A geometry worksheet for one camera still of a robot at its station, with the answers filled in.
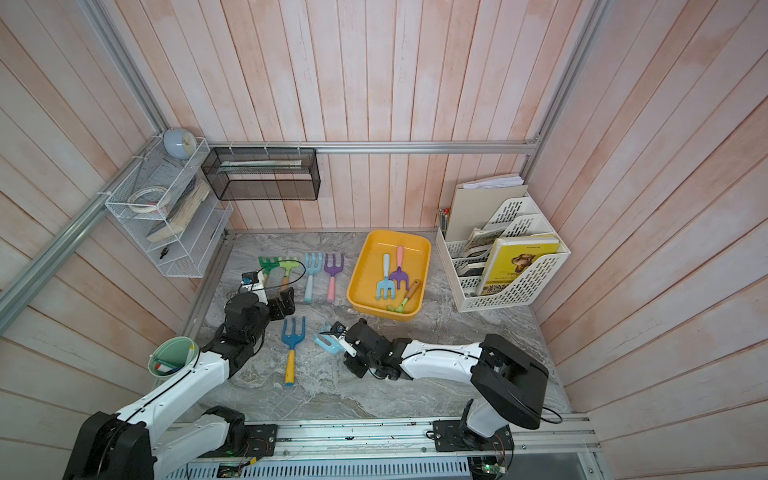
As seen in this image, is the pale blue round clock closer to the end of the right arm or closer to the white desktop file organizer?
the end of the right arm

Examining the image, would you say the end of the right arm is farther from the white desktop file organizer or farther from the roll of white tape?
the roll of white tape

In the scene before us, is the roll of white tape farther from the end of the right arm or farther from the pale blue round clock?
the end of the right arm

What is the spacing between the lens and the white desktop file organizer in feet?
2.72

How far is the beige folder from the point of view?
93 cm

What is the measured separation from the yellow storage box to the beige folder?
0.19 m

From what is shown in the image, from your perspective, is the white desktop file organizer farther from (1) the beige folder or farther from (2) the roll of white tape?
(2) the roll of white tape

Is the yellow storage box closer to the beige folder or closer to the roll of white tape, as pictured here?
the beige folder

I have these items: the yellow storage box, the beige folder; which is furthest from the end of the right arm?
the beige folder

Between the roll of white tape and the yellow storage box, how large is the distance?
558 mm

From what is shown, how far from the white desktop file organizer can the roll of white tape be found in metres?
0.85

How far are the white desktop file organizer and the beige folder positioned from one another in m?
0.02

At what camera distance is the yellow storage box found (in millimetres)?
944

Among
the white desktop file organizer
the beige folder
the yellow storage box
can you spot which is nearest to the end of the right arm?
the yellow storage box

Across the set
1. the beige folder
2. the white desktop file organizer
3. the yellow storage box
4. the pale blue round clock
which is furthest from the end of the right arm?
the pale blue round clock
